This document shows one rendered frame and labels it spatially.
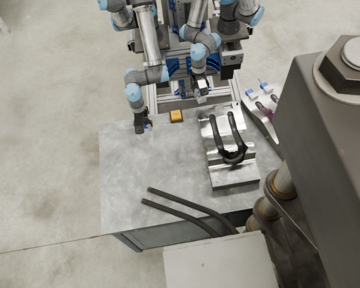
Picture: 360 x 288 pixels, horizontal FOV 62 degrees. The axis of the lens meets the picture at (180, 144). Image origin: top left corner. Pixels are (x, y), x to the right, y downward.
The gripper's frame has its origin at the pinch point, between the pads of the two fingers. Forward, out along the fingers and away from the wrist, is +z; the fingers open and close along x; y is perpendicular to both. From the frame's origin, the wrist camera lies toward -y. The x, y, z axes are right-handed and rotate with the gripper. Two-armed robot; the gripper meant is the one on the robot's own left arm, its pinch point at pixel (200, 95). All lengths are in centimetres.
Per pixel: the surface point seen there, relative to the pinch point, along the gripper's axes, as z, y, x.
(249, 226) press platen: -9, -81, 9
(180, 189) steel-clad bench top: 15, -46, 30
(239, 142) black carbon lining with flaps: 3.3, -35.7, -8.5
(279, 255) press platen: -9, -96, 2
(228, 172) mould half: 9.0, -47.9, 3.0
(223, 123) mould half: 6.5, -19.8, -6.3
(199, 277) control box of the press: -52, -96, 36
